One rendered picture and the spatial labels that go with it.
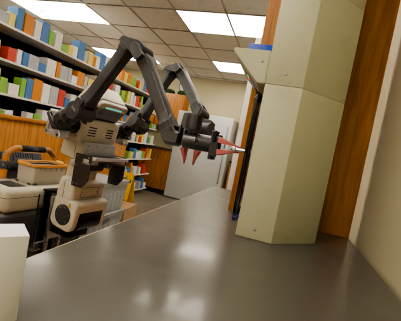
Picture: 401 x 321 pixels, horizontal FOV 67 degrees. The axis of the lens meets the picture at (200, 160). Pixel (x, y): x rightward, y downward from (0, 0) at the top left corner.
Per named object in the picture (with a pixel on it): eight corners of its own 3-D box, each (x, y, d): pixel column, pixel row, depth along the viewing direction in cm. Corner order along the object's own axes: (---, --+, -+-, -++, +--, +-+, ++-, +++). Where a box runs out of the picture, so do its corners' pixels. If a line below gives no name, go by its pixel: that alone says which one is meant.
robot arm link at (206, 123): (204, 115, 152) (195, 106, 145) (223, 117, 144) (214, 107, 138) (195, 136, 149) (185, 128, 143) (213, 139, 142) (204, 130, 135)
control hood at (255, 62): (269, 102, 122) (274, 78, 122) (265, 83, 91) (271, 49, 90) (241, 99, 125) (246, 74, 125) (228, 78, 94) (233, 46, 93)
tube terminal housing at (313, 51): (310, 231, 118) (352, 34, 114) (319, 256, 87) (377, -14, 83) (247, 216, 125) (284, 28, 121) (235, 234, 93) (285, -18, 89)
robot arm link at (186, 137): (182, 147, 113) (177, 146, 107) (186, 129, 113) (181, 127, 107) (200, 151, 111) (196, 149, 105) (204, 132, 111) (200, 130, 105)
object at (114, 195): (126, 208, 339) (131, 179, 338) (93, 218, 281) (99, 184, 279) (94, 200, 350) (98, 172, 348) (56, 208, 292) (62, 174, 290)
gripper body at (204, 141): (218, 130, 103) (196, 127, 105) (212, 160, 103) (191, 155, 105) (221, 132, 109) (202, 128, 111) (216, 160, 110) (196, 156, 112)
